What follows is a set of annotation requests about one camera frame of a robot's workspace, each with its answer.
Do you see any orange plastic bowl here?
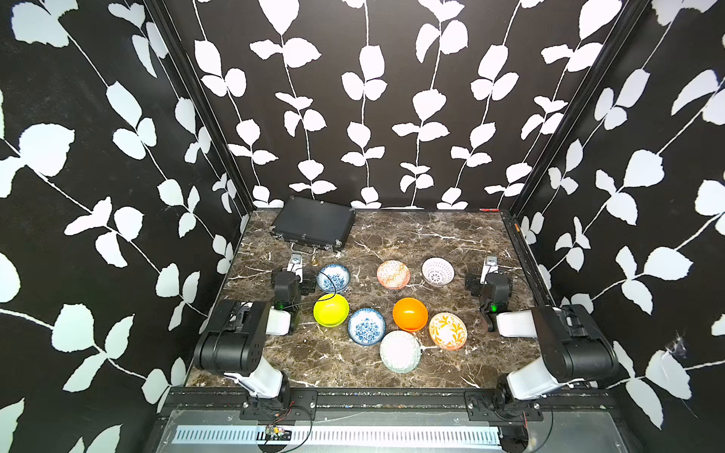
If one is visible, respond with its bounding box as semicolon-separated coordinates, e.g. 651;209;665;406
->
393;297;429;332

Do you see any red patterned bowl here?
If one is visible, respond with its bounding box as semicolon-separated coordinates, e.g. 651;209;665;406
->
376;260;411;290

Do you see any black hard carrying case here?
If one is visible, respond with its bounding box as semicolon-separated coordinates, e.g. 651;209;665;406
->
271;196;356;251

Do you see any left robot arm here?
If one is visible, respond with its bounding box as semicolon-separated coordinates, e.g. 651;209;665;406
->
193;252;315;407

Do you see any white maroon patterned bowl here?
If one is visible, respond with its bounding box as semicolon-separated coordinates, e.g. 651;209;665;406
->
421;257;455;287

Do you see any pale green patterned bowl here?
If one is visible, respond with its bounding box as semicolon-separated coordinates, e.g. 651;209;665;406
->
379;330;422;374

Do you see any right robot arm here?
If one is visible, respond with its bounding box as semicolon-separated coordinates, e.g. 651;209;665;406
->
464;257;619;401

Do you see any white perforated cable tray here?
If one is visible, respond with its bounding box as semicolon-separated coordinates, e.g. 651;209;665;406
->
171;425;502;448

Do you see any black front mounting rail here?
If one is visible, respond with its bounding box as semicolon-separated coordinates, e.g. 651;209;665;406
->
159;387;619;426

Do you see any blue floral bowl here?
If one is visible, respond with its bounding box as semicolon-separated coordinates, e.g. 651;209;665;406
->
316;263;351;294
347;308;386;347

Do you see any small circuit board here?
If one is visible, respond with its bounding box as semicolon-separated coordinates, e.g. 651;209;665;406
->
264;427;293;443

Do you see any lime green bowl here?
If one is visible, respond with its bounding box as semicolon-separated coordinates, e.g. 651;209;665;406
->
313;294;349;328

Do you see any orange leaf patterned bowl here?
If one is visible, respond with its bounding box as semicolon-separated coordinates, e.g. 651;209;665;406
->
429;313;467;351

